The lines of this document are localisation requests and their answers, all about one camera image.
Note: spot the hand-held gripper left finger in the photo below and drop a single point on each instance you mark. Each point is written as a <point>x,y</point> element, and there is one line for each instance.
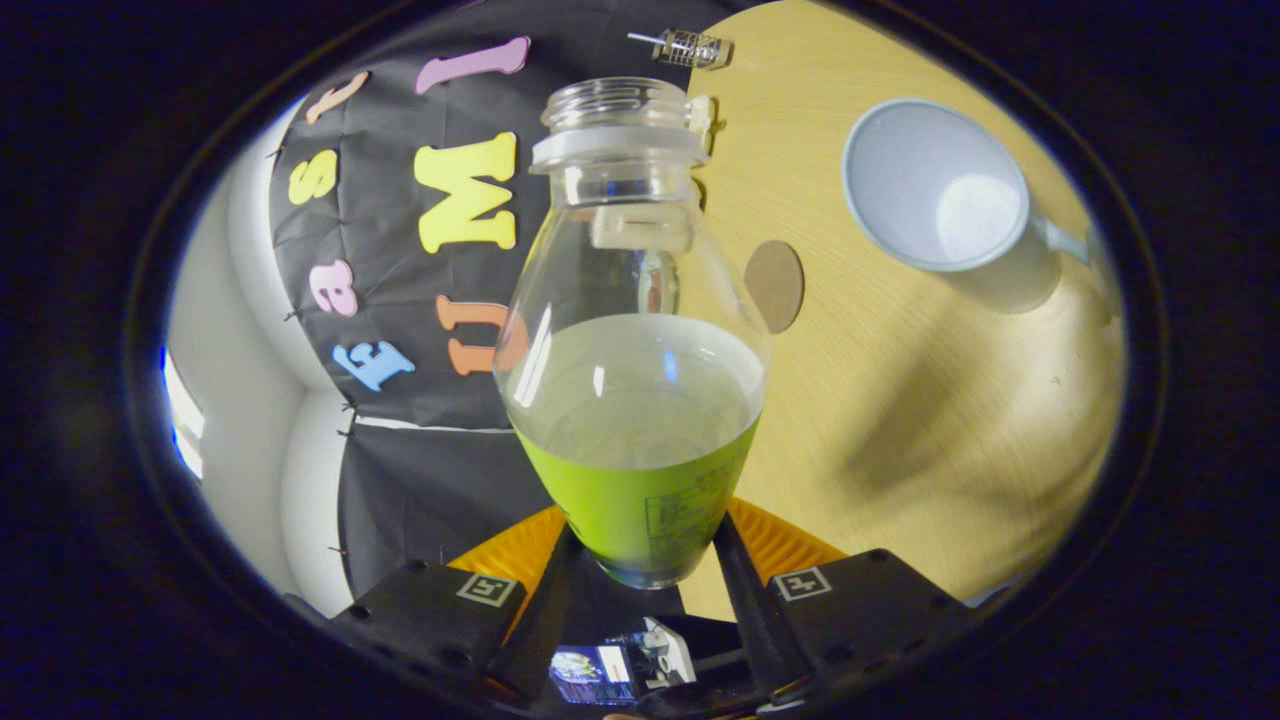
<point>545,625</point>

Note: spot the large ceiling light panel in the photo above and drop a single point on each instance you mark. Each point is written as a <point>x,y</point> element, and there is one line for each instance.
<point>185,420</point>

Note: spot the metal utensil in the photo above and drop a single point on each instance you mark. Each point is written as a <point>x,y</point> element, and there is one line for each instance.
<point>645,38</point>

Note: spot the blue and white object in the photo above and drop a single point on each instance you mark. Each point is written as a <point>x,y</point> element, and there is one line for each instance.
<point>600,665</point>

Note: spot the round brown coaster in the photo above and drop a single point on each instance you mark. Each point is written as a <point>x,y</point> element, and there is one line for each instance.
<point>775,285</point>

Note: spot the wooden table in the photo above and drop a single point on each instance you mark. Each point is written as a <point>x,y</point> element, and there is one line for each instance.
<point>900,420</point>

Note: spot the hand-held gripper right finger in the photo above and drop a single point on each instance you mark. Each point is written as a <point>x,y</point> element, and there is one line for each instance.
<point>755,620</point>

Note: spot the clear juice bottle green label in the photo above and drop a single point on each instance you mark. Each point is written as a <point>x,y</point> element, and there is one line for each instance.
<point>640,500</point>

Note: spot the white cup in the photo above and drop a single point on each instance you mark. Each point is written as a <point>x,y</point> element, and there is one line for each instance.
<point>930,180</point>

